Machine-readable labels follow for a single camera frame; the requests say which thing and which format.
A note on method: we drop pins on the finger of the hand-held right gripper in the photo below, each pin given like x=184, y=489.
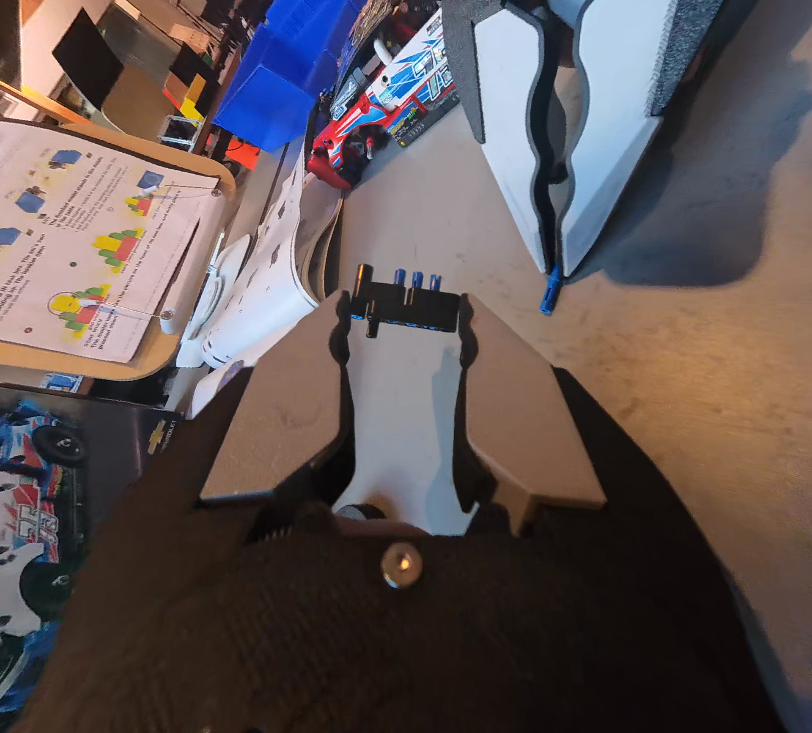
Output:
x=507, y=111
x=621, y=111

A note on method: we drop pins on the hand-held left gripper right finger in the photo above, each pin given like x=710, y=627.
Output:
x=526, y=428

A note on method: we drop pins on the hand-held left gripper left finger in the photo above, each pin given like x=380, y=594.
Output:
x=279, y=416

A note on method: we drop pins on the single blue brick pin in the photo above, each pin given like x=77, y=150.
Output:
x=549, y=295

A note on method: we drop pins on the black brick assembly blue pins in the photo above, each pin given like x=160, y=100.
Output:
x=412, y=311

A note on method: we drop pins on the light grey desk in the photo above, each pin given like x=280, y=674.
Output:
x=698, y=365

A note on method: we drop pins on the open instruction book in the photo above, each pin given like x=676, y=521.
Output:
x=273, y=276

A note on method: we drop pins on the plywood board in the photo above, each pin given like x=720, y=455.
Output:
x=184, y=295

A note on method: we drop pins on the white tablet stand base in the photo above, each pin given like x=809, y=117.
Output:
x=215, y=264

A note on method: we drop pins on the black toy car box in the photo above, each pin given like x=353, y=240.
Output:
x=114, y=428

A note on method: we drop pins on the red toy race car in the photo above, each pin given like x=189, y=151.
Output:
x=342, y=137

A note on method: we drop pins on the printed instruction sheet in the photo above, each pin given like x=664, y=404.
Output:
x=76, y=238

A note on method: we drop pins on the black monitor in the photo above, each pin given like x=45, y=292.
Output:
x=85, y=58

